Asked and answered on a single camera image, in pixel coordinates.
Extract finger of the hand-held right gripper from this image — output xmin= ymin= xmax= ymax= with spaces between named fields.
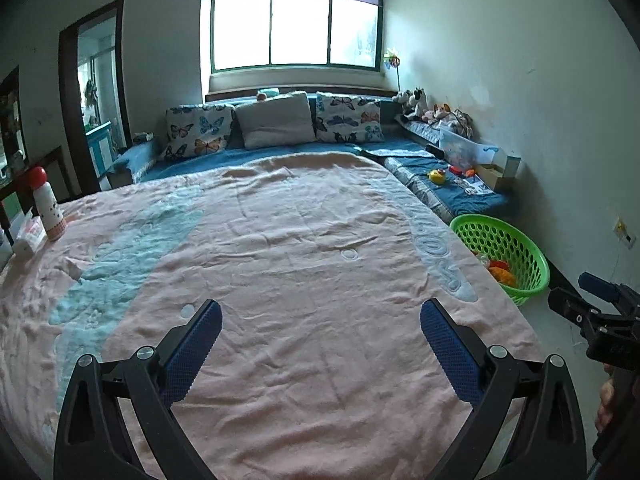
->
xmin=547 ymin=287 xmax=603 ymax=333
xmin=579 ymin=272 xmax=640 ymax=307

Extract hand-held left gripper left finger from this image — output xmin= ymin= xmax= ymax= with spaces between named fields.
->
xmin=53 ymin=299 xmax=223 ymax=480

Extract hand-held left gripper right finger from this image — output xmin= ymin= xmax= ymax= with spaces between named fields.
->
xmin=420 ymin=298 xmax=588 ymax=480

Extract green plastic basket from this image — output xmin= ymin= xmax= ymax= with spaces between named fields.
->
xmin=448 ymin=214 xmax=551 ymax=308

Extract person's right hand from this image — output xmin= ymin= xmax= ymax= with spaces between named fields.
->
xmin=595 ymin=362 xmax=617 ymax=433

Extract blue covered sofa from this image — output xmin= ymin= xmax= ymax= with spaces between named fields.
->
xmin=105 ymin=91 xmax=513 ymax=218

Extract printed paper sheets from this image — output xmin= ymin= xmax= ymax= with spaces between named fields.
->
xmin=452 ymin=175 xmax=493 ymax=198

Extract open cardboard box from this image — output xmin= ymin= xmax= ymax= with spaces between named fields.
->
xmin=475 ymin=156 xmax=522 ymax=192

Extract clear storage box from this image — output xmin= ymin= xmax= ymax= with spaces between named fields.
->
xmin=439 ymin=127 xmax=483 ymax=171

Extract white pink tissue box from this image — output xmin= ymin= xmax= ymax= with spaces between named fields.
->
xmin=15 ymin=215 xmax=48 ymax=256

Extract red capped white bottle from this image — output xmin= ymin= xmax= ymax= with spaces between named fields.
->
xmin=27 ymin=166 xmax=68 ymax=242

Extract butterfly print pillow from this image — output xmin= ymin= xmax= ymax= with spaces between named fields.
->
xmin=315 ymin=92 xmax=387 ymax=144
xmin=162 ymin=103 xmax=236 ymax=162

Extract blue cabinet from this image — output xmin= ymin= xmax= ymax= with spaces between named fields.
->
xmin=85 ymin=121 xmax=116 ymax=176

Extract pile of stuffed toys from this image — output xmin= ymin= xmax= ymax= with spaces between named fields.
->
xmin=422 ymin=103 xmax=473 ymax=138

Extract dark wooden chair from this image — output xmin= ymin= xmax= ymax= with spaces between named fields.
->
xmin=0 ymin=145 xmax=73 ymax=233

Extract grey pillow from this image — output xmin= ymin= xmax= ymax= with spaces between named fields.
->
xmin=234 ymin=91 xmax=317 ymax=150

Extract black white plush toy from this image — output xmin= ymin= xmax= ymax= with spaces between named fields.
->
xmin=391 ymin=87 xmax=428 ymax=121

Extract dark wooden display cabinet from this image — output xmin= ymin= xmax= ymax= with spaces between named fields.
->
xmin=0 ymin=65 xmax=28 ymax=181

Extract colourful pinwheel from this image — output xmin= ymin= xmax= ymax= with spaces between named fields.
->
xmin=382 ymin=50 xmax=403 ymax=91

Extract green framed window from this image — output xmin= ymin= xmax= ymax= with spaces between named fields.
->
xmin=210 ymin=0 xmax=386 ymax=75

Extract dark wooden door frame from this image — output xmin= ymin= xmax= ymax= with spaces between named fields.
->
xmin=58 ymin=0 xmax=133 ymax=196

